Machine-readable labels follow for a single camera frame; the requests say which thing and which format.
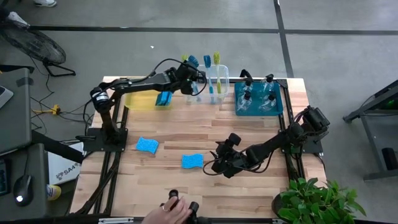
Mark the clear plastic bin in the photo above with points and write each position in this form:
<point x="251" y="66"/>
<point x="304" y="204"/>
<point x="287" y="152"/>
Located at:
<point x="214" y="96"/>

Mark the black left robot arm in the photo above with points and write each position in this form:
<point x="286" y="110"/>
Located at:
<point x="143" y="83"/>

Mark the black floor fan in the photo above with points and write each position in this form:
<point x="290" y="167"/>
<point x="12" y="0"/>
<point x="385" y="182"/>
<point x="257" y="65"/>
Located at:
<point x="32" y="46"/>

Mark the green bristle dish brush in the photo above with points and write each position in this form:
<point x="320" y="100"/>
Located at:
<point x="184" y="58"/>

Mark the grey desk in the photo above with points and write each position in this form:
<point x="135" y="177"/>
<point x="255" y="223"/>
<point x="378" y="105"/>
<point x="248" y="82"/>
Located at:
<point x="15" y="124"/>

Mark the person's white shoe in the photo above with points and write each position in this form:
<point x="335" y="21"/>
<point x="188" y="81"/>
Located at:
<point x="45" y="2"/>
<point x="18" y="19"/>

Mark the yellow-green toothbrush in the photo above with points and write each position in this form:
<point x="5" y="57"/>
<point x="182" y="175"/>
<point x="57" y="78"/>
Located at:
<point x="217" y="74"/>

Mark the black computer mouse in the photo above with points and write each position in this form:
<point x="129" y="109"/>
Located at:
<point x="23" y="190"/>

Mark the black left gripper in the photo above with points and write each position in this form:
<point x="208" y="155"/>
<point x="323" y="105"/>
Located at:
<point x="185" y="79"/>

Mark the white cardboard box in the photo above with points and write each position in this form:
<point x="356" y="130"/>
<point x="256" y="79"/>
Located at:
<point x="63" y="168"/>

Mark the person's yellow shoe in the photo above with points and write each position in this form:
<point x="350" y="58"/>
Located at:
<point x="53" y="192"/>

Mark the green leafy plant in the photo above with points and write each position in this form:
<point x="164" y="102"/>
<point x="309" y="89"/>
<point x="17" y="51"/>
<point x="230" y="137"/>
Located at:
<point x="317" y="202"/>

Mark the person's hand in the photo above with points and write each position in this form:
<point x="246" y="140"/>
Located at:
<point x="169" y="213"/>

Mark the blue plastic bin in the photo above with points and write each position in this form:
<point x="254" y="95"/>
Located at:
<point x="258" y="109"/>

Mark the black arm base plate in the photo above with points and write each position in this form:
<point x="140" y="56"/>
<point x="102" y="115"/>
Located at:
<point x="93" y="143"/>
<point x="311" y="147"/>

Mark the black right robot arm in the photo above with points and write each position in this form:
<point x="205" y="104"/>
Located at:
<point x="280" y="140"/>

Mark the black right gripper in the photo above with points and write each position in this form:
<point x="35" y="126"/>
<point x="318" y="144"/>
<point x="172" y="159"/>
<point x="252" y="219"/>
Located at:
<point x="230" y="158"/>

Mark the yellow plastic bin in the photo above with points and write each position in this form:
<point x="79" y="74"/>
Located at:
<point x="140" y="101"/>

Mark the black knobbed device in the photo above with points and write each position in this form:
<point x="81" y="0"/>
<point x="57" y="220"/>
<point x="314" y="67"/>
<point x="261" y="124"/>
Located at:
<point x="194" y="207"/>

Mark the black metal cart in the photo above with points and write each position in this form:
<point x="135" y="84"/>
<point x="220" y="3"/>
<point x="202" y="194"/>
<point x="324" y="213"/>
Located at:
<point x="371" y="124"/>

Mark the black plant pot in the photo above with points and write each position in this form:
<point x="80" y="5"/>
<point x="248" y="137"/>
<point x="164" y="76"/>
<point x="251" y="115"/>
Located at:
<point x="275" y="207"/>

